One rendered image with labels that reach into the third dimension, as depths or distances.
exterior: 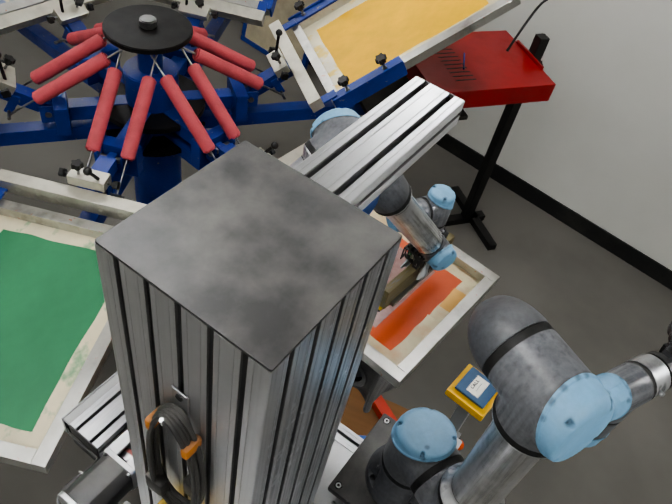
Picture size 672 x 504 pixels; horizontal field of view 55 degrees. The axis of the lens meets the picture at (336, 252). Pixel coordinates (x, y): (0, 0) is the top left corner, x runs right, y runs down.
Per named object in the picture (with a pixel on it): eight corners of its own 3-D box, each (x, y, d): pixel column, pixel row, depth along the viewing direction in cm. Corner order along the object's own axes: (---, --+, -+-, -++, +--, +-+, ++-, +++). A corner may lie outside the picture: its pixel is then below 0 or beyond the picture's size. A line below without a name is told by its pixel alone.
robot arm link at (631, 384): (568, 397, 115) (589, 372, 109) (610, 376, 120) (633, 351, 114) (598, 435, 111) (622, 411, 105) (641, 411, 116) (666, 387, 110)
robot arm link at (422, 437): (419, 423, 136) (436, 390, 126) (455, 479, 129) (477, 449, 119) (371, 445, 131) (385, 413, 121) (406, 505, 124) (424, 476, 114)
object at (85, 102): (295, 128, 266) (298, 104, 257) (139, 217, 220) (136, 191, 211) (165, 40, 294) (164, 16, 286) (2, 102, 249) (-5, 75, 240)
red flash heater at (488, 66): (499, 49, 323) (507, 27, 314) (547, 103, 295) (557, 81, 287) (388, 55, 303) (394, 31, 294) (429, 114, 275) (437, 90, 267)
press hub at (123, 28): (220, 269, 330) (229, 26, 231) (158, 312, 307) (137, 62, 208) (169, 226, 344) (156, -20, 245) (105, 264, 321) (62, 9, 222)
